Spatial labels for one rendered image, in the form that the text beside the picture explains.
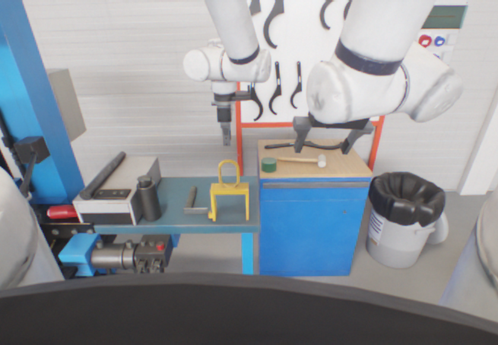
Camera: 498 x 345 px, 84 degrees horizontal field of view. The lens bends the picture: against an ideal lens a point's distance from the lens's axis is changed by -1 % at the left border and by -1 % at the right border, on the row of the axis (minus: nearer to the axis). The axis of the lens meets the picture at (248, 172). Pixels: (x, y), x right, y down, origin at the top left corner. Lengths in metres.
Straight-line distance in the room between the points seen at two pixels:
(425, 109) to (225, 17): 0.43
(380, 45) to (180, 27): 2.51
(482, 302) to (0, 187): 0.34
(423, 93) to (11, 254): 0.51
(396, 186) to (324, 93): 2.28
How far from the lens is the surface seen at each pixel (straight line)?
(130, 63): 2.98
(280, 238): 2.13
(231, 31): 0.70
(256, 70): 0.78
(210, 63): 0.84
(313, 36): 2.78
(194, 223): 1.25
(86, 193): 1.30
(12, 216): 0.25
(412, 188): 2.66
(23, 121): 1.55
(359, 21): 0.39
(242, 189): 1.15
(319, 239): 2.19
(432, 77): 0.51
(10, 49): 1.47
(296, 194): 1.91
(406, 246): 2.55
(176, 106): 2.95
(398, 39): 0.39
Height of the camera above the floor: 1.84
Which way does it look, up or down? 29 degrees down
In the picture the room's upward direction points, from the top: 1 degrees counter-clockwise
